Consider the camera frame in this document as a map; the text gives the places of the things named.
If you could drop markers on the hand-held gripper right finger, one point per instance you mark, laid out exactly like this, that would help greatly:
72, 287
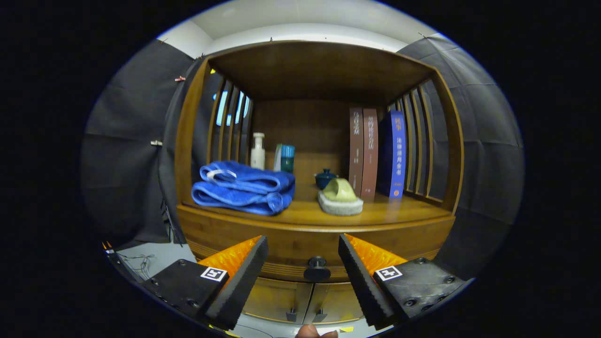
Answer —
359, 281

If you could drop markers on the wooden cabinet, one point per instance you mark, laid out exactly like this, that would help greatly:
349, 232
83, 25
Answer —
319, 70

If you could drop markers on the folded blue towel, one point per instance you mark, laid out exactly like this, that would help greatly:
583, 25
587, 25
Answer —
244, 188

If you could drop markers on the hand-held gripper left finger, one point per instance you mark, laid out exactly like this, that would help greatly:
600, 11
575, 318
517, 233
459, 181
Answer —
244, 281

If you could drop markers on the reddish brown book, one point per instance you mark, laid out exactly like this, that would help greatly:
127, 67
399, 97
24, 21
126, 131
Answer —
370, 155

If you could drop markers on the wooden cabinet door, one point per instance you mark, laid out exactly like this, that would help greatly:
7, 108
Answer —
338, 303
277, 300

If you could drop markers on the dark blue lidded teacup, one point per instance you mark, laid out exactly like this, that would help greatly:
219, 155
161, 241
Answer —
324, 180

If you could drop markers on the blue book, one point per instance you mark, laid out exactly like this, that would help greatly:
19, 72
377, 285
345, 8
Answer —
398, 155

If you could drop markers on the blue capped clear bottle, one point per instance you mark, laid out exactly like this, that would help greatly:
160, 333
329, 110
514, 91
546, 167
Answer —
288, 159

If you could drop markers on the yellow tape piece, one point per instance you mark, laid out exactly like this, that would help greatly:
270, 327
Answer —
346, 329

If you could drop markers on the black drawer knob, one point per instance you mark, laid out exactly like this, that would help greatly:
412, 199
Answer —
317, 272

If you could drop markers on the green and white slipper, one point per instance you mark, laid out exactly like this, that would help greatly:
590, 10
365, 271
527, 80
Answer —
340, 192

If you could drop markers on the wooden countertop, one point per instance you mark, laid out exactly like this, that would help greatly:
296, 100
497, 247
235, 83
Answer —
305, 213

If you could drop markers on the white pump bottle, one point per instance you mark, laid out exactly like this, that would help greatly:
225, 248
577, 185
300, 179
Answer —
258, 157

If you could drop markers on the dark brown book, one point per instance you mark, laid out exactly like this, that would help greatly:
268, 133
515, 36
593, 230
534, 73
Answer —
356, 150

